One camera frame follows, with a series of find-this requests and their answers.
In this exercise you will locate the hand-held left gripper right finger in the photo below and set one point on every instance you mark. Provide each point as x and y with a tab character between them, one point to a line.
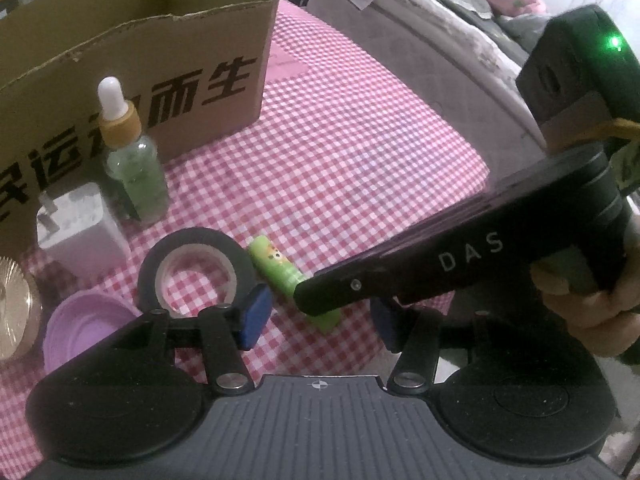
386	325

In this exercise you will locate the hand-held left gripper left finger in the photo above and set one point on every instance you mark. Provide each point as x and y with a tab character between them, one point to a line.
255	316

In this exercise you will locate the green lip balm tube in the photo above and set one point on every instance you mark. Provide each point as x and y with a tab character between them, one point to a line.
275	265

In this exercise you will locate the black tape roll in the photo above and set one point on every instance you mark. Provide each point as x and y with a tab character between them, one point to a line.
149	270

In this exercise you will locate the green dropper bottle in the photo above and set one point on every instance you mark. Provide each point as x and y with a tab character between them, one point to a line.
135	175

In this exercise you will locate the white charger plug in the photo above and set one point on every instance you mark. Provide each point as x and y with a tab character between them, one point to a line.
85	240

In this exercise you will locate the printed cardboard box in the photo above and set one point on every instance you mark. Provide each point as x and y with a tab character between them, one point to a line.
200	85

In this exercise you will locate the person's right hand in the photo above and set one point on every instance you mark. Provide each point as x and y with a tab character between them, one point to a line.
585	320

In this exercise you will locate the pink checkered tablecloth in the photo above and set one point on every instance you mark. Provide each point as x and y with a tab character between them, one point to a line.
350	160

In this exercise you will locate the gold ribbed dish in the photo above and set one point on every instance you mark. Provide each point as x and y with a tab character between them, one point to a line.
17	310

